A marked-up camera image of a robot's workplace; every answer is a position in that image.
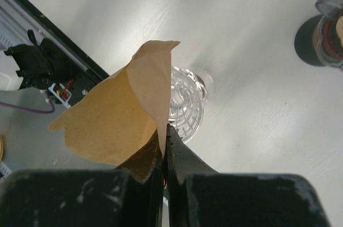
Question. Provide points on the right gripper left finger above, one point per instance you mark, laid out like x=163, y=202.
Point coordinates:
x=128, y=195

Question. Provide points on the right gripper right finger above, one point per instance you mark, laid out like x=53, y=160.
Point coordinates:
x=201, y=196

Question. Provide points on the clear glass dripper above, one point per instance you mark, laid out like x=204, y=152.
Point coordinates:
x=186, y=103

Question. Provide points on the dark carafe with red lid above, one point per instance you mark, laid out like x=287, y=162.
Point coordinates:
x=304, y=42

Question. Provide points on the clear glass flask with coffee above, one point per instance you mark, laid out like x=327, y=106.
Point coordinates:
x=207, y=87

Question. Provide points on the orange coffee filter box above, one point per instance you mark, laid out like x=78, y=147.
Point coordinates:
x=2, y=139

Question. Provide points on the brown paper coffee filter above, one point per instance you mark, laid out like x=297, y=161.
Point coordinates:
x=339, y=29

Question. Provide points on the grey transparent dripper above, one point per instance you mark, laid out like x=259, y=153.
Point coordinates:
x=328, y=45

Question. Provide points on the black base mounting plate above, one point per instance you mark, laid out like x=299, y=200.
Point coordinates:
x=57, y=66

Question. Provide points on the grey slotted cable duct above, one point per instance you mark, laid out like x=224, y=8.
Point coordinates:
x=4, y=170

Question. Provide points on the aluminium front rail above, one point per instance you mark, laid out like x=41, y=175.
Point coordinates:
x=15, y=23

